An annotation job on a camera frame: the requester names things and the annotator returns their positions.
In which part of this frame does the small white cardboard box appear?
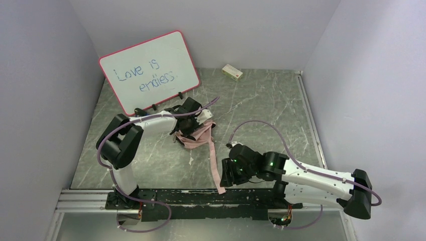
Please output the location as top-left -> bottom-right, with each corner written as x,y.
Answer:
222,64 -> 243,81

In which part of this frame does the blue stapler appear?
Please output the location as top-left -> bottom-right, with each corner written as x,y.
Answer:
134,108 -> 148,117

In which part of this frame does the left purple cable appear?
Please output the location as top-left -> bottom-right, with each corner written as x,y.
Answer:
96,96 -> 221,207

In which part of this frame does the pink framed whiteboard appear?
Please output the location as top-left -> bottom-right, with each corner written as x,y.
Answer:
98,31 -> 200,115

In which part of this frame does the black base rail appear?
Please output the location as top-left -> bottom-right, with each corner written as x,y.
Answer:
104,188 -> 287,221

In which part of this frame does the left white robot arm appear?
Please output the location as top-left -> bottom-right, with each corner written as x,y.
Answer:
96,97 -> 212,207

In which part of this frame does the pink and black folding umbrella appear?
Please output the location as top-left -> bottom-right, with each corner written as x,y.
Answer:
173,120 -> 226,194

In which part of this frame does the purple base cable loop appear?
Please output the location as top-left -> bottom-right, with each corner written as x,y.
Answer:
116,199 -> 172,233

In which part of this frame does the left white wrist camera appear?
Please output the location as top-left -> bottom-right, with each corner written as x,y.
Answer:
195,109 -> 213,125

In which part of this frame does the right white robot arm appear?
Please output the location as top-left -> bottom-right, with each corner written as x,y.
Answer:
220,143 -> 372,219

